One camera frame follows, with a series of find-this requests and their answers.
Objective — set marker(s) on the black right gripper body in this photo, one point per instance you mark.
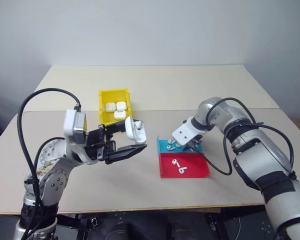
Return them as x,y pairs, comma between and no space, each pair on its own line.
197,140

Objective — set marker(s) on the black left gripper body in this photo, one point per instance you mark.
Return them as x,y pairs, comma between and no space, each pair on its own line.
96,143

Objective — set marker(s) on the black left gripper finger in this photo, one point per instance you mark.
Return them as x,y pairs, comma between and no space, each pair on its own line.
115,127
126,152

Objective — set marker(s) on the white earbud case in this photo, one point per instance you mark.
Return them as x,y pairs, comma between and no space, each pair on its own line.
120,115
133,133
120,105
110,107

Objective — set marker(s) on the white earbud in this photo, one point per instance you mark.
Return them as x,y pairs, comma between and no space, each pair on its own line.
183,170
176,163
170,141
138,124
170,148
178,144

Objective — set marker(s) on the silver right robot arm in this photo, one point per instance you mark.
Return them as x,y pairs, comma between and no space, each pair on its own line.
262,150

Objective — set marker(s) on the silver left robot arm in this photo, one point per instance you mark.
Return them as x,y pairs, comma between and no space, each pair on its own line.
53,172

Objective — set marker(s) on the closed white earbud case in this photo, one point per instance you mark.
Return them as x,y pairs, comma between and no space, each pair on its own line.
110,107
120,105
120,115

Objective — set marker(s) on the yellow plastic bin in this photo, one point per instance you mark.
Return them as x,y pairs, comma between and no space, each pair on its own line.
102,105

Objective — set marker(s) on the red and blue tray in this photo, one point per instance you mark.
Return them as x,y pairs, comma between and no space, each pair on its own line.
190,167

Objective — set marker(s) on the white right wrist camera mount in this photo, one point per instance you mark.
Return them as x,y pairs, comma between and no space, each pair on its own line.
183,131

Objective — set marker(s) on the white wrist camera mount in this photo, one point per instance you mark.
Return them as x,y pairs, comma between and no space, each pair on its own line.
72,125
183,131

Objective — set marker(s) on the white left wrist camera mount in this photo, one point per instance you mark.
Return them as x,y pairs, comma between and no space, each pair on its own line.
72,125

